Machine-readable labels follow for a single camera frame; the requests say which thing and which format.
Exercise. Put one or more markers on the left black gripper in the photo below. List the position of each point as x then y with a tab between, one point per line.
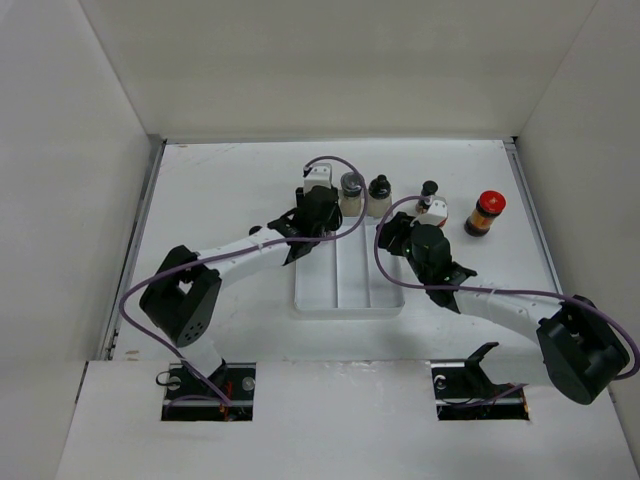
332	224

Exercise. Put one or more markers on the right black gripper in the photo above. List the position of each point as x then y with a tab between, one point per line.
398	226

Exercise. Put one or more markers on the black-cap white salt bottle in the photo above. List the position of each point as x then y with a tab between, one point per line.
379	196

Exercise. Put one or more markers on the grey-cap white powder shaker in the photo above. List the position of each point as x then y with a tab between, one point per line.
351	195

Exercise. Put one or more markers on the red-lid sauce jar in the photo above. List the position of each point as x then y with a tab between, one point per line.
489	206

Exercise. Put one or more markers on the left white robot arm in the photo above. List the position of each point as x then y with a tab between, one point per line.
181	305

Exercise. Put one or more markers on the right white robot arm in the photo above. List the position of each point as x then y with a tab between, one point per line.
583	350

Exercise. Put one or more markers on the black-cap dark spice bottle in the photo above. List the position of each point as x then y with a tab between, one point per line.
429	188

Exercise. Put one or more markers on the white divided organizer tray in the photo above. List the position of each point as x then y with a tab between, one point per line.
340	280

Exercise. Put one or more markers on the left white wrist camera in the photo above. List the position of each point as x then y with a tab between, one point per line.
318	174

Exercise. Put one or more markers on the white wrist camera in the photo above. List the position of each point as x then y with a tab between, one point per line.
432	211
318	174

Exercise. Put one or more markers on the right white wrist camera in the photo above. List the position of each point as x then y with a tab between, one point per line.
432	211

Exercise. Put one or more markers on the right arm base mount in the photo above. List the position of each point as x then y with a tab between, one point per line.
464	392

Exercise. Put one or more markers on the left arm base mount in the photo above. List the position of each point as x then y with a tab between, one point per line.
188	399

